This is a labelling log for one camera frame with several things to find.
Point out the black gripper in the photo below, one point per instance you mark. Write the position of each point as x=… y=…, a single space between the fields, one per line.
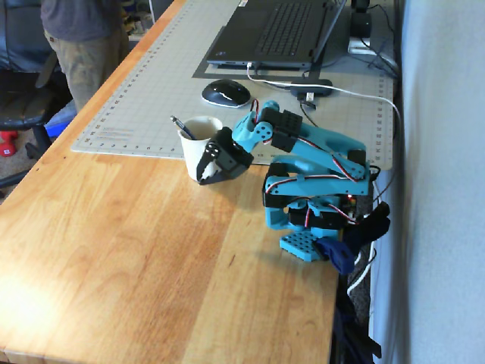
x=226 y=162

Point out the blue mechanical pen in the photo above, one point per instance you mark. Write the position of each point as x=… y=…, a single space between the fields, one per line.
x=183 y=127

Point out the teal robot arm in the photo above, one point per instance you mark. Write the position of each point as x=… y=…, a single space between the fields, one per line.
x=326 y=148

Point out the cream ceramic mug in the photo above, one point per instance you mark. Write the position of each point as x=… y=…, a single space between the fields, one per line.
x=191 y=155

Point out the black computer mouse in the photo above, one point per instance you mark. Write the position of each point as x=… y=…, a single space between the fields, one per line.
x=226 y=93

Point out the grey gridded cutting mat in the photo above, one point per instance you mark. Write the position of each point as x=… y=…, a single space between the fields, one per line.
x=163 y=95

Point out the black usb hub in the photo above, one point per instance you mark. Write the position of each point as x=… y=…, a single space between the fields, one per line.
x=310 y=86

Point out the blue clamp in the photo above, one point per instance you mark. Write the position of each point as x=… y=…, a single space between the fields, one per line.
x=335 y=252

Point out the dark grey laptop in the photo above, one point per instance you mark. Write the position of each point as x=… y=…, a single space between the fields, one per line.
x=280 y=30

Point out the blue storage bin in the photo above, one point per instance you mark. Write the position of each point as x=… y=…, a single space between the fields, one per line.
x=60 y=119

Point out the person in khaki trousers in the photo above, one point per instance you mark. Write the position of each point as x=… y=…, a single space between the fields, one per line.
x=83 y=49

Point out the black office chair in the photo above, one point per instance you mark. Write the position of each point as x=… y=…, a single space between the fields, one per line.
x=22 y=102

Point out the red dumbbell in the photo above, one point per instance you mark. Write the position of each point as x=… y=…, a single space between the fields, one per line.
x=6 y=146

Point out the black device stand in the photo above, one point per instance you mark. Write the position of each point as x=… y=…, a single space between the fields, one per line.
x=360 y=22

